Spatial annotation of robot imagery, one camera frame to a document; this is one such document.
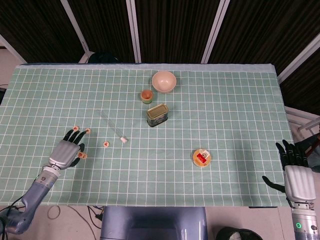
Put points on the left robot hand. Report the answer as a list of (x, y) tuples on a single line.
[(63, 155)]

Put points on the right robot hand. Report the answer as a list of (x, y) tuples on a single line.
[(300, 183)]

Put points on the round wooden chess piece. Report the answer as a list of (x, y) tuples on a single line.
[(86, 157), (81, 155), (88, 130), (76, 127), (106, 144)]

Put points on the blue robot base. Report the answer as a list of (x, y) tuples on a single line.
[(152, 222)]

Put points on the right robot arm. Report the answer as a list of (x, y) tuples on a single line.
[(306, 223)]

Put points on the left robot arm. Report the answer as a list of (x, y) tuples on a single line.
[(35, 192)]

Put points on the bystander in dark clothes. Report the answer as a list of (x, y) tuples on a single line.
[(316, 162)]

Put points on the glass test tube white cap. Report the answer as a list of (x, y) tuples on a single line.
[(124, 139)]

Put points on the black box device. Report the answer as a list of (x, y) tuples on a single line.
[(2, 96)]

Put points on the round tin red label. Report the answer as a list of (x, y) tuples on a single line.
[(201, 158)]

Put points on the small orange green cup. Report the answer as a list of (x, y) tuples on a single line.
[(147, 96)]

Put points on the dark luncheon meat tin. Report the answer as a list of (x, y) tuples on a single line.
[(157, 113)]

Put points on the dark bag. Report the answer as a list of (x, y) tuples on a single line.
[(103, 57)]

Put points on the green checkered tablecloth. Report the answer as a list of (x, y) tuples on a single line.
[(175, 175)]

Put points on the beige bowl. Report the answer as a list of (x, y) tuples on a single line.
[(164, 82)]

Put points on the white partition frame post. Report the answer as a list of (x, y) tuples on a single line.
[(10, 46), (300, 58), (133, 30), (215, 30), (75, 25)]

